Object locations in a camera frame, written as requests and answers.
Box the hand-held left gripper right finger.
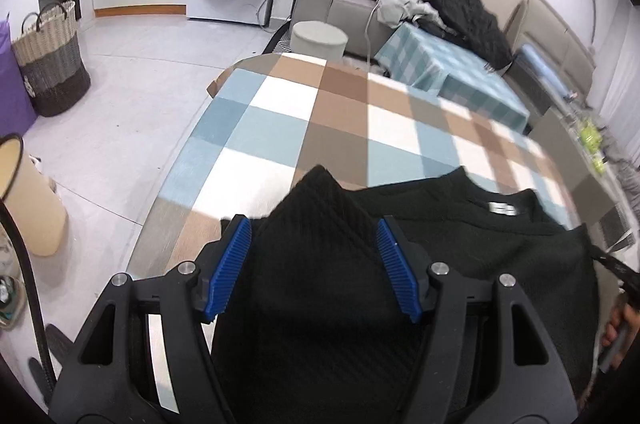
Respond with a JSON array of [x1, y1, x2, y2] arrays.
[[376, 217, 581, 424]]

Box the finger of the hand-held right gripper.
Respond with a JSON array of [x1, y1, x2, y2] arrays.
[[589, 245, 640, 300]]

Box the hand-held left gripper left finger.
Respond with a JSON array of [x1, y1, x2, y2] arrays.
[[49, 214, 253, 424]]

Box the black knit sweater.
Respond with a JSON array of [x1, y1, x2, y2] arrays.
[[210, 164, 601, 424]]

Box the person's right hand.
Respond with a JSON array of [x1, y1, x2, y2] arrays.
[[602, 297, 640, 357]]

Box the large grey box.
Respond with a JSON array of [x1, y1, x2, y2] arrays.
[[527, 107, 621, 225]]

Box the green plush toy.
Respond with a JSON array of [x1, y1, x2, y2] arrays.
[[575, 117, 608, 170]]

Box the cream trash bin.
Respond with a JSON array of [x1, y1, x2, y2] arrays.
[[0, 133, 68, 257]]

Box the teal checked side table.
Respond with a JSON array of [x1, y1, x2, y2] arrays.
[[375, 24, 531, 135]]

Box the white round stool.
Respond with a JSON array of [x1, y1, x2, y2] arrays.
[[291, 21, 349, 60]]

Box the grey sofa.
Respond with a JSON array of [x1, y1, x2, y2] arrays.
[[295, 0, 416, 60]]

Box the black puffer jacket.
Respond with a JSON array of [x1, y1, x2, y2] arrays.
[[407, 0, 515, 70]]

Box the white hoodie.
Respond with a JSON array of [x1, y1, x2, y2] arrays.
[[377, 0, 441, 28]]

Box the woven laundry basket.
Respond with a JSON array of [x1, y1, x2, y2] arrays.
[[11, 1, 92, 117]]

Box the purple plastic bag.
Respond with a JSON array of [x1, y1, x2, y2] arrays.
[[0, 19, 38, 137]]

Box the black cable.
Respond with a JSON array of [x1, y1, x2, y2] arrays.
[[0, 199, 56, 405]]

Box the white charging cable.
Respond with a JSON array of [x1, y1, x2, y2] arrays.
[[365, 0, 426, 65]]

